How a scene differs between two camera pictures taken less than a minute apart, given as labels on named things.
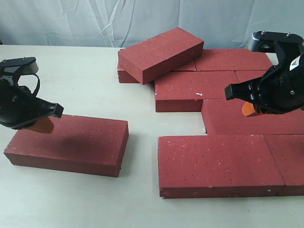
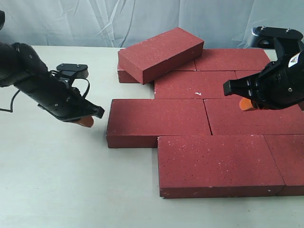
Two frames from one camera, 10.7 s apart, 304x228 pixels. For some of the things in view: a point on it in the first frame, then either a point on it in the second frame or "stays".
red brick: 224,117 stays
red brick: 243,75 stays
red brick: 89,145 → 137,123
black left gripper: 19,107 → 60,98
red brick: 150,59 stays
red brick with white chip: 184,91 stays
